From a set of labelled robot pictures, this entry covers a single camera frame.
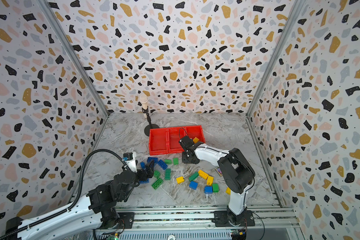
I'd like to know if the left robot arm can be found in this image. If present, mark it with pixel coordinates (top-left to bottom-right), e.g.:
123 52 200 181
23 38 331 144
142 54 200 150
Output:
0 162 155 240

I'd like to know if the blue lego brick right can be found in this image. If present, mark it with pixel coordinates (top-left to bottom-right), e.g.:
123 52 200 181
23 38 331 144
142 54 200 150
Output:
204 186 213 194

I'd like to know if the blue long lego brick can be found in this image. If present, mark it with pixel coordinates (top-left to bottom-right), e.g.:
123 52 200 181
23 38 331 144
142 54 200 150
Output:
139 179 149 184

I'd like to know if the green small lego right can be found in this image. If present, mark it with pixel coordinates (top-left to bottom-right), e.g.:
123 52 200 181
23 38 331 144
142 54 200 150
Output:
212 183 220 193

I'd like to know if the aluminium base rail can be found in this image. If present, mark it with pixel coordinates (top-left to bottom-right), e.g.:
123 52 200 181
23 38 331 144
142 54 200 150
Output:
43 205 301 240

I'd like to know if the blue flat lego plate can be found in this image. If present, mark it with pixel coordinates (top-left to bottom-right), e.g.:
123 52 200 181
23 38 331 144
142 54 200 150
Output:
147 157 159 164

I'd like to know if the black corrugated cable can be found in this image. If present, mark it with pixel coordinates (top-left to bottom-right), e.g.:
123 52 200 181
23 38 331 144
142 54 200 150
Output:
0 149 127 240

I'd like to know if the yellow long lego brick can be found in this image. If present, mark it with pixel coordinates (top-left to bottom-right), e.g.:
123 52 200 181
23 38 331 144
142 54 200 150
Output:
198 170 209 180

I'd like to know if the green long lego brick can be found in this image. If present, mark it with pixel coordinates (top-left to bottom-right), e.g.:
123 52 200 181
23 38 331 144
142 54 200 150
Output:
152 178 164 190

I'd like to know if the left red bin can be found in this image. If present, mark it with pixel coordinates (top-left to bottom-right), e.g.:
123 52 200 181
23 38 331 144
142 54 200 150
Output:
149 128 169 156

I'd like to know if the green tall lego brick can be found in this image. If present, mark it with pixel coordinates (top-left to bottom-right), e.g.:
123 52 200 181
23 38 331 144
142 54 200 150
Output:
165 169 172 181

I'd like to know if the small colourful card box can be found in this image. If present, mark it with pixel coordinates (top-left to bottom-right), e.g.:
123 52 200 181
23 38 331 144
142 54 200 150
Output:
215 167 223 177

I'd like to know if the wooden peg on black stand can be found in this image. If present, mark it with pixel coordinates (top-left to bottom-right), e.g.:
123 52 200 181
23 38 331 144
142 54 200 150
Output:
139 94 160 137

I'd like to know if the blue small lego brick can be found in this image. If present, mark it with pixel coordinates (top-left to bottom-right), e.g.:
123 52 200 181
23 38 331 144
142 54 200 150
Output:
189 181 198 190

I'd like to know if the green small lego brick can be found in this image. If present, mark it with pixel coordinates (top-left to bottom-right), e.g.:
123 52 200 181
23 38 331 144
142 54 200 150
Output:
154 170 161 179

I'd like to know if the right red bin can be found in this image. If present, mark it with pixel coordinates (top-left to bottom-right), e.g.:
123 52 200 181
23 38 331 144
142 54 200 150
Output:
183 126 206 144

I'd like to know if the middle red bin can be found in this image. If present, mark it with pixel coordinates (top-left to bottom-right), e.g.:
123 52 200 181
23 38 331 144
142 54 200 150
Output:
168 127 187 154

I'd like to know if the green slanted lego brick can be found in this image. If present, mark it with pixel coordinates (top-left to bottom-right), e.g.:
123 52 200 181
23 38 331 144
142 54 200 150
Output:
189 172 199 182

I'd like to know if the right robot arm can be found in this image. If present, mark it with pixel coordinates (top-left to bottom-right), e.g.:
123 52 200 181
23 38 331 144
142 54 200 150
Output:
179 136 256 218

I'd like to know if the red bin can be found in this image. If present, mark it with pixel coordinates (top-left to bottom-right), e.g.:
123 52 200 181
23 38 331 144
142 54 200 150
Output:
183 126 206 144
149 128 169 156
168 127 187 154

